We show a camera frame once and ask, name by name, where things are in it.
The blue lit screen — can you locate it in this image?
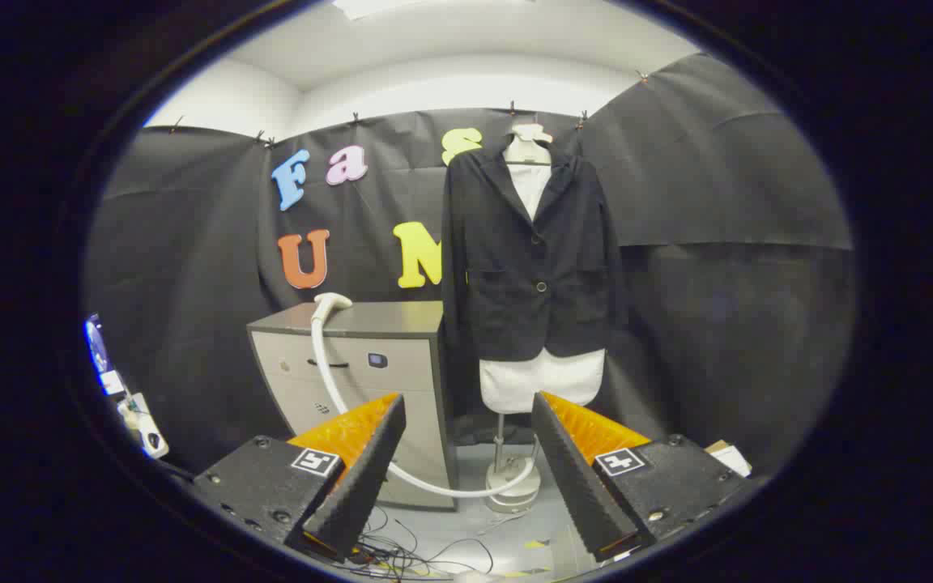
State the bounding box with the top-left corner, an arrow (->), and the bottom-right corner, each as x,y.
84,314 -> 115,377

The long ceiling light panel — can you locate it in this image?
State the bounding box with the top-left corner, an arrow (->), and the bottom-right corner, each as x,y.
330,0 -> 532,21

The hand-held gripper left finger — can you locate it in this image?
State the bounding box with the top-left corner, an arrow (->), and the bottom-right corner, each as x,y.
191,393 -> 407,565

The cardboard box with papers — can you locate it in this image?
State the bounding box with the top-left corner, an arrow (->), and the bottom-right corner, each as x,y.
705,440 -> 752,479

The white garment steamer with hose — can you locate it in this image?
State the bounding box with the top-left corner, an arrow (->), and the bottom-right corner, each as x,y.
309,291 -> 540,500

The mannequin stand with round base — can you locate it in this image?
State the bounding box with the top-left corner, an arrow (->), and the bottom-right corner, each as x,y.
484,413 -> 542,515

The small white device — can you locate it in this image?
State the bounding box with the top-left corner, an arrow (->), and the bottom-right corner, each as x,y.
116,393 -> 169,460

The white mannequin torso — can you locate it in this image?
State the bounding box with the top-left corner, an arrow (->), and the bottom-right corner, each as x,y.
479,121 -> 607,414

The grey drawer cabinet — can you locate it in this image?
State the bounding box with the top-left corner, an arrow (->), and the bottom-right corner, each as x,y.
246,301 -> 459,513

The black jacket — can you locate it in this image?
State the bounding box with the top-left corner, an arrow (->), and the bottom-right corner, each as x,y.
440,134 -> 625,365

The tangle of black cables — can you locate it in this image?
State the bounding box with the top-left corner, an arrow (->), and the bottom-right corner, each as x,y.
345,506 -> 496,581

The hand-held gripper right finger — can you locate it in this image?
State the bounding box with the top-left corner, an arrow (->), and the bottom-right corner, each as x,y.
531,391 -> 751,564

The black backdrop cloth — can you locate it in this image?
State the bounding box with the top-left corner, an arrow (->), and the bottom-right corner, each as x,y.
82,53 -> 856,487

